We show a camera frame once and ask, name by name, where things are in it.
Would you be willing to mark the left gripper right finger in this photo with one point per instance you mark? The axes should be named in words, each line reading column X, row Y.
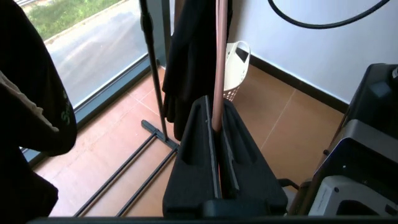
column 255, row 180

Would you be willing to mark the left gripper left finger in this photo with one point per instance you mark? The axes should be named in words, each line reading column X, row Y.
column 189, row 180

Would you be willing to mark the black garment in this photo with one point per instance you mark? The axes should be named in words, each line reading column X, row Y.
column 25, row 109
column 189, row 62

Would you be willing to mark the pink clothes hanger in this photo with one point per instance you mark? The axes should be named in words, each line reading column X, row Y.
column 220, row 62

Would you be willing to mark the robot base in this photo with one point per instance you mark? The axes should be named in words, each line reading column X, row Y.
column 367, row 155

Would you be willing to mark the white laundry basket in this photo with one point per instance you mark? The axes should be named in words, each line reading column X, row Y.
column 236, row 71

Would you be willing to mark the black clothes rack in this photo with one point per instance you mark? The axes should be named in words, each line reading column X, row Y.
column 152, row 62

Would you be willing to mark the window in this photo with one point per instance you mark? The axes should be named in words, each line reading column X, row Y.
column 93, row 56

